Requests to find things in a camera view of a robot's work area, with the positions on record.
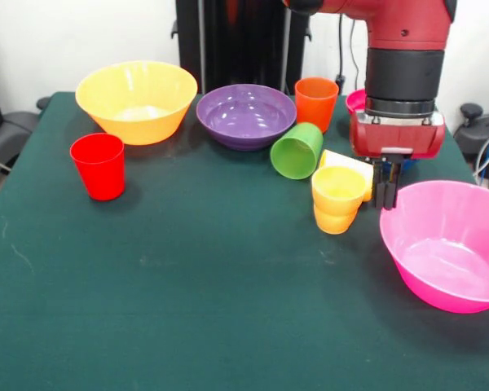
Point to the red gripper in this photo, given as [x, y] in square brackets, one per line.
[395, 136]

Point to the tall yellow cup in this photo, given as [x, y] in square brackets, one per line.
[350, 163]

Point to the green cup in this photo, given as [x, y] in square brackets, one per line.
[293, 159]

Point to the large pink bowl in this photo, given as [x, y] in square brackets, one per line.
[452, 293]

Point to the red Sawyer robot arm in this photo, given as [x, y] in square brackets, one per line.
[403, 73]

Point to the blue bowl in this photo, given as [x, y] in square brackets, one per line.
[409, 163]

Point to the short yellow cup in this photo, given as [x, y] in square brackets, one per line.
[338, 191]

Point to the short orange cup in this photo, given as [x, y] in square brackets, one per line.
[334, 224]

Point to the small crimson bowl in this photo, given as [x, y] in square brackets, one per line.
[355, 102]

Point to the black chair base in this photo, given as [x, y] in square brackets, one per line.
[472, 134]
[12, 130]

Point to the dark orange cup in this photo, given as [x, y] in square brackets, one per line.
[315, 106]

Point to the purple bowl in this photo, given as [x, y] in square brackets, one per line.
[244, 114]

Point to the dark green table cloth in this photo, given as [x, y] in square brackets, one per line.
[187, 305]

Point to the large orange bowl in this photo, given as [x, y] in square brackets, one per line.
[138, 130]

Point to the red cup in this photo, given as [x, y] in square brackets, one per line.
[100, 179]

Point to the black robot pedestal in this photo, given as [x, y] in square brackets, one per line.
[244, 40]

